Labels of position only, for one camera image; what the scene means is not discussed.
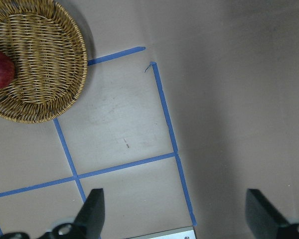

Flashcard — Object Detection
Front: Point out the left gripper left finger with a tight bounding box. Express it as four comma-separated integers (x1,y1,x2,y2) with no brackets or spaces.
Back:
40,189,105,239

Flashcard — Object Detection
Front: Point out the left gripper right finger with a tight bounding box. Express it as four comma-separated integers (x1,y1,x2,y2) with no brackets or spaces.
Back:
245,189,299,239

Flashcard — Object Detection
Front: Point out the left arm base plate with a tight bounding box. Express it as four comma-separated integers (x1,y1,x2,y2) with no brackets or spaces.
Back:
131,227,197,239

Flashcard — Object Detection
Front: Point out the woven wicker basket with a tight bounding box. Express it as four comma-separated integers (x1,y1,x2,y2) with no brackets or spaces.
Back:
0,0,88,123

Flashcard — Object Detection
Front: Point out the dark red apple in basket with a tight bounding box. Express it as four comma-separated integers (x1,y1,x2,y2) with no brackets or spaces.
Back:
0,51,15,89

